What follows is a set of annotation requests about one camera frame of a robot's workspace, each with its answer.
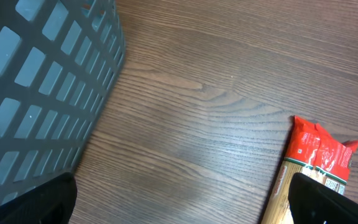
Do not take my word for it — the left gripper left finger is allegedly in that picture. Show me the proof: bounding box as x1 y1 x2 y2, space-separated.
0 172 78 224

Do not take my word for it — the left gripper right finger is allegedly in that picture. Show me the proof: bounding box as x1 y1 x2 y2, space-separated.
288 173 358 224

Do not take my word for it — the orange pasta packet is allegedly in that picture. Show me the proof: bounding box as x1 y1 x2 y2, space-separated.
262 116 358 223

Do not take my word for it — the grey plastic shopping basket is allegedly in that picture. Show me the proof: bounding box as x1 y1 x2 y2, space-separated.
0 0 126 206

